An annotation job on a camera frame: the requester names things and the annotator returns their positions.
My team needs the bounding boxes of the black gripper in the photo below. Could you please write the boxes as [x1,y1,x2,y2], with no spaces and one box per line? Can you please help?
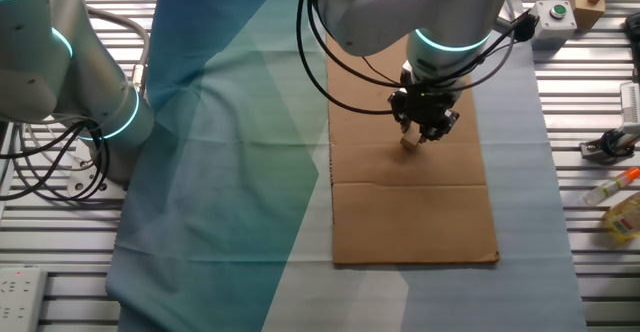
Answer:
[389,87,460,145]

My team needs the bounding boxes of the small wooden cube block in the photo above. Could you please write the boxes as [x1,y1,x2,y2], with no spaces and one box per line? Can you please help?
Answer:
[399,132,422,153]

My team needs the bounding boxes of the brown cardboard sheet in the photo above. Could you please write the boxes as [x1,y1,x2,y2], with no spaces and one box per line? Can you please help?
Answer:
[325,34,501,267]

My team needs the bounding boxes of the grey box with green button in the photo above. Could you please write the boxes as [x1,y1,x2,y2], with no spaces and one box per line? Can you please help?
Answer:
[528,0,579,51]

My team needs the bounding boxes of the clear tube with orange cap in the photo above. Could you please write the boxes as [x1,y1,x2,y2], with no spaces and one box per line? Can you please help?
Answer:
[582,166,640,207]

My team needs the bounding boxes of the tan wooden box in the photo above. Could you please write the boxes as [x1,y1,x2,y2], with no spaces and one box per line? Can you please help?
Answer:
[564,0,607,31]

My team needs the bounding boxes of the blue green patterned cloth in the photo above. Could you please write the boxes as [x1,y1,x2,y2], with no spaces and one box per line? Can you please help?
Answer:
[104,0,589,332]

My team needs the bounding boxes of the yellow oil bottle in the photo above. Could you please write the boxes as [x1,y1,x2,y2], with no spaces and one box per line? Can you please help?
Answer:
[602,191,640,245]

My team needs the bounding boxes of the black device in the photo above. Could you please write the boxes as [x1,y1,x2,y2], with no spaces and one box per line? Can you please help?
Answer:
[623,11,640,84]

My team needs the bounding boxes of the white power strip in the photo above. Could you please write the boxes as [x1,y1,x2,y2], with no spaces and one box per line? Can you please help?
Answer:
[0,265,49,332]

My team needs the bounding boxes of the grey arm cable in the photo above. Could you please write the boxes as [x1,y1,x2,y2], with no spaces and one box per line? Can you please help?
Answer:
[448,0,517,94]

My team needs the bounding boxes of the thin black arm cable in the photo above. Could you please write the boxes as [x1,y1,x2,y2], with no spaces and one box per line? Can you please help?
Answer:
[306,0,532,92]

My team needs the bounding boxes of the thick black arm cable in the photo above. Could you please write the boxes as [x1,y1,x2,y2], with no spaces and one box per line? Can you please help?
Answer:
[294,0,397,117]

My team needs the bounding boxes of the black cable connector plug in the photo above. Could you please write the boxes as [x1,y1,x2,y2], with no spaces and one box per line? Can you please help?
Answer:
[511,13,541,44]

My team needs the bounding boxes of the black metal camera clamp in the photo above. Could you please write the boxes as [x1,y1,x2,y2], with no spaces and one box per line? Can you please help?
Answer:
[579,124,640,166]

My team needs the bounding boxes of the grey base hose cable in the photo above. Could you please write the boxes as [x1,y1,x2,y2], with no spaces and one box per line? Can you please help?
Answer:
[84,5,151,96]

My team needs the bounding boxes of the black base cable bundle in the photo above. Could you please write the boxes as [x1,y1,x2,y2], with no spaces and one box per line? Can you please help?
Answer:
[0,119,111,203]

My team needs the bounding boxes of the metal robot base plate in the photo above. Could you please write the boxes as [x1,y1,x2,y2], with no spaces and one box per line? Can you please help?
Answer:
[66,139,127,201]

